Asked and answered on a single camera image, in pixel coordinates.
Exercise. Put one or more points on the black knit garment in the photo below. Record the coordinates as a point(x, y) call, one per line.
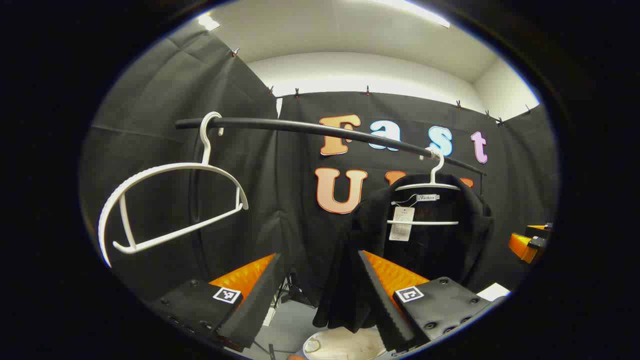
point(440, 255)

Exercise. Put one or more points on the black backdrop stand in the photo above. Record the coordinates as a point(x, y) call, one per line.
point(290, 295)

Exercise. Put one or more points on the white hanger holding garment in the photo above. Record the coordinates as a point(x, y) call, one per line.
point(430, 222)

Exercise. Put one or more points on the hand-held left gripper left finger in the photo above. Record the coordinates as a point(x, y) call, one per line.
point(257, 305)

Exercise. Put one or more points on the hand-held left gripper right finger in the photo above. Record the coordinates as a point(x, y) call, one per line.
point(382, 305)

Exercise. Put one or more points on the black backdrop cloth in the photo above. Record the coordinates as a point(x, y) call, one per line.
point(225, 150)

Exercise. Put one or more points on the empty white plastic hanger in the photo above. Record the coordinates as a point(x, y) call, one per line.
point(165, 170)

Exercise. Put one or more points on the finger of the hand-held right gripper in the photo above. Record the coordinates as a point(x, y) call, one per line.
point(522, 247)

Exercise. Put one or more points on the black clothes rack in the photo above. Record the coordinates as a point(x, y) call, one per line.
point(300, 127)

